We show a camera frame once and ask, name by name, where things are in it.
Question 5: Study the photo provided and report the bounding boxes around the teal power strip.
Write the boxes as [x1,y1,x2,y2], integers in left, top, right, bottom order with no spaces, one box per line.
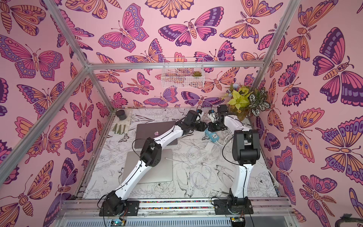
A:
[204,129,219,143]

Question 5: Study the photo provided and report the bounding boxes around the white charger cable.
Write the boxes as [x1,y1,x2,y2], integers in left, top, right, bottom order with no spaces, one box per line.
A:
[165,138,227,165]

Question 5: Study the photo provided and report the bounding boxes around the dark grey laptop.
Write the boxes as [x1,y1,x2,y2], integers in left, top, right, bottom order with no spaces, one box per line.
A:
[134,121,175,148]

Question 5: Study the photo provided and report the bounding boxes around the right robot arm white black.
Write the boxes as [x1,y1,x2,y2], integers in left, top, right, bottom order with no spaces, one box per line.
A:
[208,105,261,206]

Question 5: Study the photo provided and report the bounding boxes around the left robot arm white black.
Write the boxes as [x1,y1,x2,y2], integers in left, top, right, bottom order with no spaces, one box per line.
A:
[99,109,208,217]

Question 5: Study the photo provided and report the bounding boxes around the silver laptop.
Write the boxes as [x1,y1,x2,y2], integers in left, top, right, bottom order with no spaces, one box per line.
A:
[120,148,174,184]

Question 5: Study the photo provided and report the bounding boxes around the glass vase with flowers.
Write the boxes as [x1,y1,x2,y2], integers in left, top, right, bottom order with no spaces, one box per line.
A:
[227,83,271,121]

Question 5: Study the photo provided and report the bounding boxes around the small succulent plant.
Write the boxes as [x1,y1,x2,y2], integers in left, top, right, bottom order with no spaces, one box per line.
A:
[192,71,202,77]

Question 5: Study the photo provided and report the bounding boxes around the black round speaker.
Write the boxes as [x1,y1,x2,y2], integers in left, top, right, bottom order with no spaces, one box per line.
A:
[115,109,127,121]

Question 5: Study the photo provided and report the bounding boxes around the green clips on tray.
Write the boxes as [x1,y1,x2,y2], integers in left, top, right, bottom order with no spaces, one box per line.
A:
[112,124,126,135]

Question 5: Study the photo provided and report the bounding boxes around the white wire basket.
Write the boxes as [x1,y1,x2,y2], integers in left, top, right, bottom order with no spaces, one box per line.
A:
[160,57,205,89]

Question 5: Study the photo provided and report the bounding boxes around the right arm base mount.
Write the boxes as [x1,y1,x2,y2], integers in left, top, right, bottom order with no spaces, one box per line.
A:
[212,198,254,215]

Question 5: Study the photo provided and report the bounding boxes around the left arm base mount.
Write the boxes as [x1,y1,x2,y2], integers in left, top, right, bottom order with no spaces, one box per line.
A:
[99,200,140,217]

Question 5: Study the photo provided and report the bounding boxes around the aluminium frame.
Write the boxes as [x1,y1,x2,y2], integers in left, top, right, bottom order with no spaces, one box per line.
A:
[1,1,300,183]

